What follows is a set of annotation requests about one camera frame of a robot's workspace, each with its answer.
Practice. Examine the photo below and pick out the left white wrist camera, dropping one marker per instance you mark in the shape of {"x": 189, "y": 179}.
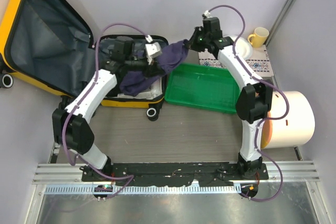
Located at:
{"x": 152, "y": 49}

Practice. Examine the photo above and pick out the yellow mug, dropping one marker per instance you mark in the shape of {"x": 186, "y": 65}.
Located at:
{"x": 258, "y": 37}

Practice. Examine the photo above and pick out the white plate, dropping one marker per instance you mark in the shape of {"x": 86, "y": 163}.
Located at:
{"x": 244, "y": 47}

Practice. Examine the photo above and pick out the patterned white cloth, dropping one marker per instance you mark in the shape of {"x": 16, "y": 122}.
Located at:
{"x": 258, "y": 60}

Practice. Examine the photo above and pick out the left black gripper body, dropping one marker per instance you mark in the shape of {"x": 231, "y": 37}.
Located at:
{"x": 142, "y": 65}

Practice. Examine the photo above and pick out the yellow Pikachu suitcase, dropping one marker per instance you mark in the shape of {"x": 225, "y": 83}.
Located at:
{"x": 49, "y": 45}

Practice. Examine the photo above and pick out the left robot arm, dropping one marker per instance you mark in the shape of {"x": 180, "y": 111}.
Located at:
{"x": 71, "y": 124}

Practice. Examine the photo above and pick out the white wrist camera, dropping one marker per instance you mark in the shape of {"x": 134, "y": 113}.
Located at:
{"x": 206, "y": 14}
{"x": 152, "y": 49}

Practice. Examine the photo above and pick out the green plastic tray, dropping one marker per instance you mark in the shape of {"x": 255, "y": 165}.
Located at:
{"x": 202, "y": 87}

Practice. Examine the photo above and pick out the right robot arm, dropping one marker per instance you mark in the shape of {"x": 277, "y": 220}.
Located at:
{"x": 254, "y": 101}

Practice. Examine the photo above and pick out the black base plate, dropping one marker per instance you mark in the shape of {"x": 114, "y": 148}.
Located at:
{"x": 183, "y": 174}

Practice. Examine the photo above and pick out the right aluminium corner post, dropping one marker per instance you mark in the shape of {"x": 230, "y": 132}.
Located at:
{"x": 288, "y": 4}

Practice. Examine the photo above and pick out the white cylindrical bin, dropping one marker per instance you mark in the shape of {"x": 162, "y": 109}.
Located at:
{"x": 295, "y": 129}

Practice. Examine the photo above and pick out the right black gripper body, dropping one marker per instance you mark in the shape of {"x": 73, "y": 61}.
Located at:
{"x": 207, "y": 39}

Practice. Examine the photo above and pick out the aluminium frame rail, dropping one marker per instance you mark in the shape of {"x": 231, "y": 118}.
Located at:
{"x": 65, "y": 179}

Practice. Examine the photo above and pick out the navy purple garment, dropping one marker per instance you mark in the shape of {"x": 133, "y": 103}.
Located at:
{"x": 172, "y": 56}

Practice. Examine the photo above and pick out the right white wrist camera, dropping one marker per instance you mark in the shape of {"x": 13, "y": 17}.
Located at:
{"x": 206, "y": 14}

